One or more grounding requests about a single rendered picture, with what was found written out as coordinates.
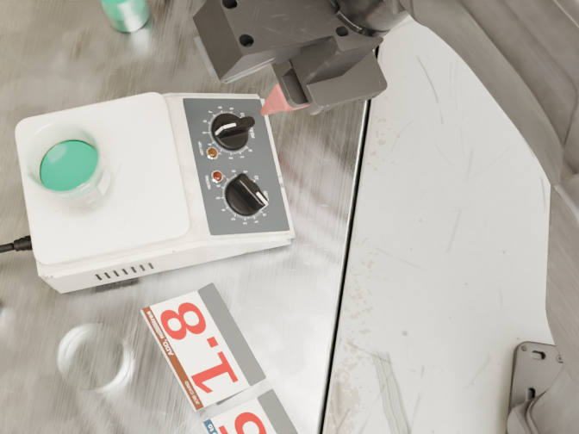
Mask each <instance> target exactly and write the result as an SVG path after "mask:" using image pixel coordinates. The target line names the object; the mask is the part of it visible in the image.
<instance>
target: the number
mask: <svg viewBox="0 0 579 434"><path fill-rule="evenodd" d="M213 424H214V426H215V428H216V430H217V431H218V433H219V434H270V433H269V431H268V429H267V427H266V426H265V423H264V421H263V419H261V417H260V415H259V413H258V411H257V409H256V407H255V405H254V404H253V403H252V404H250V405H248V406H245V407H243V408H240V409H239V410H237V411H235V412H232V413H229V414H228V415H226V416H224V417H222V418H218V419H217V420H215V421H213Z"/></svg>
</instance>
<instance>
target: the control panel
mask: <svg viewBox="0 0 579 434"><path fill-rule="evenodd" d="M183 105H184V112H185V117H186V121H187V125H188V129H189V134H190V142H191V146H192V151H193V155H194V159H195V163H196V171H197V175H198V180H199V184H200V189H201V192H202V200H203V205H204V209H205V214H206V218H207V222H208V227H209V232H210V235H213V236H218V235H232V234H246V233H272V232H286V231H290V225H289V221H288V217H287V213H286V209H285V206H284V201H283V194H282V190H281V187H280V182H279V179H278V174H277V168H276V164H275V160H274V156H273V152H272V148H271V142H270V137H269V134H268V129H267V126H266V122H265V117H264V116H262V115H261V114H260V111H261V109H262V103H261V100H260V99H239V98H183ZM225 113H229V114H233V115H237V116H238V117H239V118H243V117H247V116H251V117H253V119H254V120H255V124H254V126H253V127H252V128H250V129H249V130H248V133H249V137H248V141H247V143H246V144H245V145H244V146H243V147H242V148H241V149H239V150H237V151H230V150H227V149H225V148H223V147H221V146H220V145H219V144H218V143H217V142H216V141H215V138H214V136H213V134H212V124H213V121H214V120H215V118H216V117H217V116H218V115H221V114H225ZM210 148H214V149H216V151H217V155H216V157H215V158H212V157H210V156H209V154H208V149H210ZM216 171H219V172H220V173H221V174H222V179H221V180H220V181H216V180H214V178H213V173H214V172H216ZM241 173H243V174H246V175H247V176H248V177H249V179H250V180H252V181H254V182H255V183H256V184H257V185H258V186H259V188H260V190H261V192H262V193H263V194H264V196H265V197H266V198H267V200H268V205H267V206H266V207H265V208H263V209H262V210H260V211H258V212H257V213H255V214H253V215H250V216H244V215H240V214H237V213H235V212H234V211H233V210H232V209H231V208H230V207H229V205H228V203H227V199H226V188H227V186H228V184H229V183H230V182H231V181H233V180H234V179H235V178H236V177H237V176H238V175H239V174H241Z"/></svg>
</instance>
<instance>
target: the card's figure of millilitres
mask: <svg viewBox="0 0 579 434"><path fill-rule="evenodd" d="M152 310H153V313H154V315H155V317H156V319H157V320H158V322H159V324H160V326H161V328H162V330H163V331H164V333H165V335H166V337H167V339H168V340H169V342H170V344H171V347H172V349H173V350H174V351H175V353H176V355H177V358H178V360H179V361H180V363H181V364H182V366H183V368H184V371H185V372H186V374H187V376H188V377H189V379H190V381H191V383H192V385H193V387H194V389H195V390H196V392H197V394H198V396H199V398H200V400H201V402H202V403H206V402H208V401H210V400H213V399H215V398H217V397H219V396H222V395H223V394H227V393H229V392H231V391H233V390H235V389H237V388H240V387H243V386H244V385H243V383H242V382H241V380H240V378H239V376H238V375H237V373H236V371H235V369H234V367H233V365H232V364H231V362H230V360H229V359H228V357H227V354H226V352H225V351H224V350H223V348H222V346H221V344H220V342H219V340H218V338H217V337H216V335H215V333H214V331H213V329H212V328H211V326H210V324H209V322H208V321H207V319H206V317H205V315H204V313H203V312H202V309H201V308H200V306H199V305H198V303H197V301H196V298H195V297H194V295H191V296H188V297H185V298H183V299H181V300H178V301H174V302H171V303H168V304H165V305H163V306H160V307H155V308H153V309H152Z"/></svg>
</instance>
